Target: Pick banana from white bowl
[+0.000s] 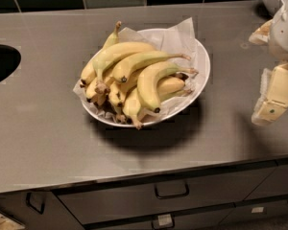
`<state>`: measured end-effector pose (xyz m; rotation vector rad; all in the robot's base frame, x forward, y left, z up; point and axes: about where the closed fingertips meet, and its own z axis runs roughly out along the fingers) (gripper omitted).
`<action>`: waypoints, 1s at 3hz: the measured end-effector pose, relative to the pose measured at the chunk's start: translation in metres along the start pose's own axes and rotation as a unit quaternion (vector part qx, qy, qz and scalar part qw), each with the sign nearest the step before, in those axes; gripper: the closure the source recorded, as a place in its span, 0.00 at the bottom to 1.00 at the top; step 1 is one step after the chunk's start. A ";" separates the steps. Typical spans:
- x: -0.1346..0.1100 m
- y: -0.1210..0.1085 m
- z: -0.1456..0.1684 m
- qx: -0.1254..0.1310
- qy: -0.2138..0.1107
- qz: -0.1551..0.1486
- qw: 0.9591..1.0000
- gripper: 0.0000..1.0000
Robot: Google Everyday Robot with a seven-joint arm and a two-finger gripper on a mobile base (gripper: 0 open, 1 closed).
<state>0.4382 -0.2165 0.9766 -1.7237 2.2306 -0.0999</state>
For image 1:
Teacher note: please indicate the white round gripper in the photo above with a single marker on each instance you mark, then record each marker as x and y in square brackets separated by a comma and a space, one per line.
[284, 37]

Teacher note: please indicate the white oval bowl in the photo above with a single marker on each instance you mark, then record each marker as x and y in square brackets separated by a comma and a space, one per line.
[200, 64]

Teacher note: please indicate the yellow banana front curved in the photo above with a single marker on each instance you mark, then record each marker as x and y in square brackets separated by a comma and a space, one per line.
[149, 78]

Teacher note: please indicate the white paper liner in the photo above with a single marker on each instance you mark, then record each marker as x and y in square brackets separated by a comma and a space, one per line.
[179, 39]

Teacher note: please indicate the right grey drawer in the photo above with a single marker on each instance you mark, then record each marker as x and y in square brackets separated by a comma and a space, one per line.
[276, 184]

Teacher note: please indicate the grey drawer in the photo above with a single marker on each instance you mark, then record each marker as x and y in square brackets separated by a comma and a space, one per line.
[276, 184]
[189, 219]
[136, 197]

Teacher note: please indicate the lower grey drawer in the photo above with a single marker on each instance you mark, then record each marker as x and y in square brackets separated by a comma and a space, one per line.
[189, 219]

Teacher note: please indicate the upper grey drawer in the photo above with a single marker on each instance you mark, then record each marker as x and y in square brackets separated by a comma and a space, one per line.
[136, 197]

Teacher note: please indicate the round sink opening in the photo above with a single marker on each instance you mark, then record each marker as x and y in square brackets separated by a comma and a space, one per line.
[10, 59]

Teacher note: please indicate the black upper drawer handle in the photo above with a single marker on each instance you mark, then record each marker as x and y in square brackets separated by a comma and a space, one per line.
[169, 190]

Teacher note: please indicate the black cabinet handle left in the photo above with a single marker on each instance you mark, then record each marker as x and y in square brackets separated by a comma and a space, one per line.
[36, 202]

